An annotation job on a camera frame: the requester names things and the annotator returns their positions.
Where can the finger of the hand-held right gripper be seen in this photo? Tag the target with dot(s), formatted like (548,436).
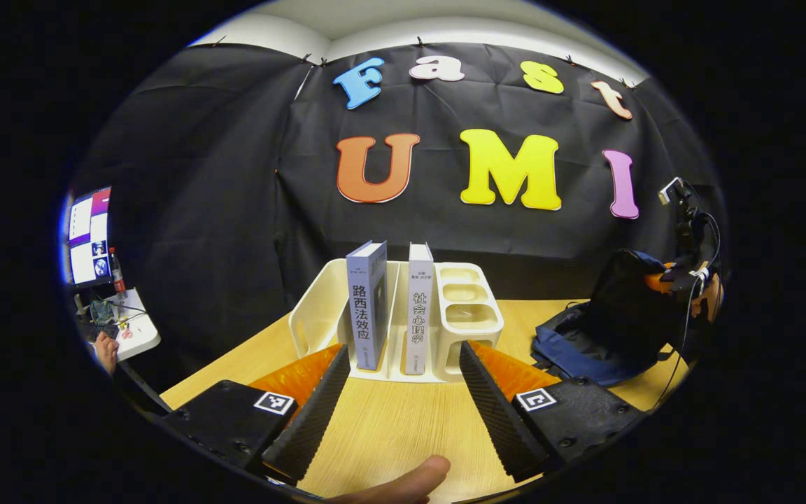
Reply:
(658,281)

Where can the blue schoolbag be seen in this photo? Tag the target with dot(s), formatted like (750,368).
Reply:
(620,315)

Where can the cream plastic bookshelf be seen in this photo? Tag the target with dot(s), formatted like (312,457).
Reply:
(469,315)

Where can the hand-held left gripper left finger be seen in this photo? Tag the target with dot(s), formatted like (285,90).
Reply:
(308,413)

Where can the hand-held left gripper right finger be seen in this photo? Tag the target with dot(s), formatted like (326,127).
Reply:
(497,413)

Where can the white side table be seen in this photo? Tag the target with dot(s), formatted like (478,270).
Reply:
(138,339)

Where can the blue-grey book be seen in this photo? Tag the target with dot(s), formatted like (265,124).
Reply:
(362,308)

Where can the red-capped drink bottle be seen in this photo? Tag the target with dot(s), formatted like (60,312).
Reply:
(117,273)

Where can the white book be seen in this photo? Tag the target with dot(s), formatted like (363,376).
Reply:
(418,308)

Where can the computer monitor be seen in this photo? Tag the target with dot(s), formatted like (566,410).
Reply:
(88,234)

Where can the black backdrop cloth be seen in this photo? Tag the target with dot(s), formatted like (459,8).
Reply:
(221,210)

